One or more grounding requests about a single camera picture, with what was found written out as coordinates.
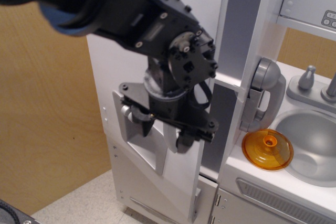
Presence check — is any white lower freezer door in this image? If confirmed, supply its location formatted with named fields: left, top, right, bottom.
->
left=115, top=176, right=217, bottom=223

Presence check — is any grey oven vent panel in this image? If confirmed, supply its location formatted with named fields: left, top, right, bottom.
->
left=236, top=178, right=335, bottom=223

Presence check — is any orange transparent pot lid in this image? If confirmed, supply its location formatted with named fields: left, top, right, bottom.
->
left=242, top=129, right=294, bottom=171

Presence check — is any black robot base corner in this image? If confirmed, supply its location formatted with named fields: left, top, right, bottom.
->
left=1, top=200, right=38, bottom=224

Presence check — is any white toy kitchen cabinet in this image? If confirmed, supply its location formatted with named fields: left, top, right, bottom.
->
left=200, top=0, right=335, bottom=223

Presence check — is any grey toy telephone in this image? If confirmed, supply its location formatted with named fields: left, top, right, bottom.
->
left=239, top=58, right=286, bottom=132

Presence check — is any grey toy faucet set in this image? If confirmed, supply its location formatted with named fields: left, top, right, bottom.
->
left=286, top=65, right=335, bottom=113

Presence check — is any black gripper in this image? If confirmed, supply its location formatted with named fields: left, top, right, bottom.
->
left=119, top=82, right=218, bottom=154

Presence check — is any silver fridge door handle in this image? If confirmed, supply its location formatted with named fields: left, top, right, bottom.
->
left=163, top=123, right=178, bottom=153

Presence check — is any white toy fridge door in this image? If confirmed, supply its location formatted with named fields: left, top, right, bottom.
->
left=86, top=0, right=226, bottom=222

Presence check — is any silver lower door handle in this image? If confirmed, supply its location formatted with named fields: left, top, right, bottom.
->
left=193, top=188, right=201, bottom=216

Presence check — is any silver toy sink basin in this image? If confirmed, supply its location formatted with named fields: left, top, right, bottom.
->
left=270, top=110, right=335, bottom=188

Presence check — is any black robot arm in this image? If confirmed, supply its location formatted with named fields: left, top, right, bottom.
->
left=1, top=0, right=218, bottom=153

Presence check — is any silver ice dispenser panel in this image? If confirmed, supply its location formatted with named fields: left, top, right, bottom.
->
left=112, top=91, right=167, bottom=175

